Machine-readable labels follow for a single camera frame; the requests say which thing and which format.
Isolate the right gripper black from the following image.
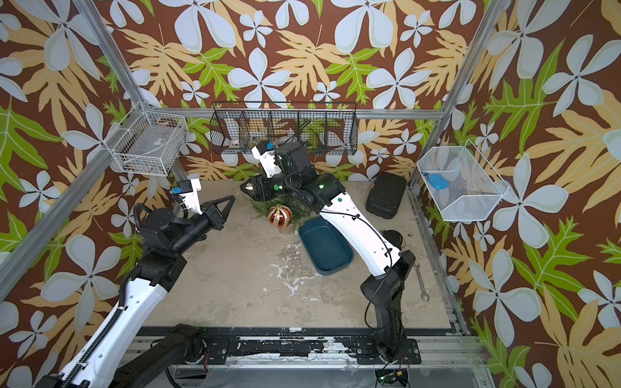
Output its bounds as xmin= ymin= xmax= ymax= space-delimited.
xmin=241 ymin=173 xmax=305 ymax=203

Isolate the red gold striped ornament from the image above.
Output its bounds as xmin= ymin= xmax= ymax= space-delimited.
xmin=268 ymin=205 xmax=293 ymax=229

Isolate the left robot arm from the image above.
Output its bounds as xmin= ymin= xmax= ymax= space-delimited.
xmin=37 ymin=196 xmax=235 ymax=387

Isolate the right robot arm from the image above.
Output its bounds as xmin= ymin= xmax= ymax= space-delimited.
xmin=240 ymin=141 xmax=416 ymax=363

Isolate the small green christmas tree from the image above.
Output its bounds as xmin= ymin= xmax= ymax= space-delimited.
xmin=250 ymin=197 xmax=316 ymax=226

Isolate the teal plastic tray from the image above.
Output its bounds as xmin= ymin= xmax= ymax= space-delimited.
xmin=299 ymin=217 xmax=354 ymax=276

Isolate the black hard case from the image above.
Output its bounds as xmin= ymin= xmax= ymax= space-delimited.
xmin=365 ymin=171 xmax=407 ymax=219

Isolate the blue object in basket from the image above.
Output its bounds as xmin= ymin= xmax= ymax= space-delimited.
xmin=427 ymin=174 xmax=451 ymax=190

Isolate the metal wrench on table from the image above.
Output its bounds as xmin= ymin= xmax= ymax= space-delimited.
xmin=414 ymin=263 xmax=430 ymax=302

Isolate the white mesh basket right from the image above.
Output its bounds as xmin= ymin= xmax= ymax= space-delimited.
xmin=417 ymin=142 xmax=509 ymax=223

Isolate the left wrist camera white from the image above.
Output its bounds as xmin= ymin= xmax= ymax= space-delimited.
xmin=171 ymin=178 xmax=202 ymax=214

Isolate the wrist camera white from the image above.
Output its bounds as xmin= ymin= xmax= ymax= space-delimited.
xmin=171 ymin=178 xmax=202 ymax=214
xmin=252 ymin=141 xmax=282 ymax=178

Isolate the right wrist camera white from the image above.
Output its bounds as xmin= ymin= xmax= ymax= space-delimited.
xmin=252 ymin=141 xmax=282 ymax=178

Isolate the white wire basket left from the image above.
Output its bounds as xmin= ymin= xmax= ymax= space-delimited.
xmin=106 ymin=103 xmax=189 ymax=176

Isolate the black wire basket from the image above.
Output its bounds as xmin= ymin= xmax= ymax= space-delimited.
xmin=207 ymin=102 xmax=359 ymax=155

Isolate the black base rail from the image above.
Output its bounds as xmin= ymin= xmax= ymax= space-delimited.
xmin=164 ymin=327 xmax=428 ymax=365

